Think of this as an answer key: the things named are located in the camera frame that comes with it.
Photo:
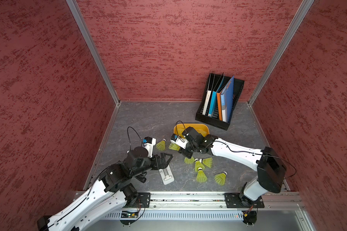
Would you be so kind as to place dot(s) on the white phone stand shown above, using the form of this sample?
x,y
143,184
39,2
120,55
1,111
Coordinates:
x,y
166,175

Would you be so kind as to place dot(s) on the orange folder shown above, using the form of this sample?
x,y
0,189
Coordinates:
x,y
219,105

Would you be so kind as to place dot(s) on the white folder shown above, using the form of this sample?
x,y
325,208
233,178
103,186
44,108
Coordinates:
x,y
208,93

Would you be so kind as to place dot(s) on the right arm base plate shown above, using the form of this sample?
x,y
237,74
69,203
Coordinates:
x,y
234,200

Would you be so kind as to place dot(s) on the teal folder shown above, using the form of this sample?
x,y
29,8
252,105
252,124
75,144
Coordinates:
x,y
215,88

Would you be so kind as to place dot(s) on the black file rack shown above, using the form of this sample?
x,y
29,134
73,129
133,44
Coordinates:
x,y
214,121

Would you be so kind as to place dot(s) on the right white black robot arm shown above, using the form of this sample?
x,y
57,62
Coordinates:
x,y
269,167

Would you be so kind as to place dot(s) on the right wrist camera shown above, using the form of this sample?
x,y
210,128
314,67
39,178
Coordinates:
x,y
182,135

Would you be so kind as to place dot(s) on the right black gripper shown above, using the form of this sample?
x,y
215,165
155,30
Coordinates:
x,y
186,152

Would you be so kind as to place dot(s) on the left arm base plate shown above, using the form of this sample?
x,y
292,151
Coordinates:
x,y
141,200

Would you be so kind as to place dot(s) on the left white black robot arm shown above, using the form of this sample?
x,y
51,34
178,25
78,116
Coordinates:
x,y
111,191

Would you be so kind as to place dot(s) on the blue folder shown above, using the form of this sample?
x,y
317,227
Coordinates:
x,y
226,99

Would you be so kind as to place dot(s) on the yellow shuttlecock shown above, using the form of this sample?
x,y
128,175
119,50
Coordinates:
x,y
174,147
198,164
189,160
161,145
208,162
220,178
201,177

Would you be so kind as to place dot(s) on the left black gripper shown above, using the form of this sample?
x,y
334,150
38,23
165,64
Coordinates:
x,y
163,164

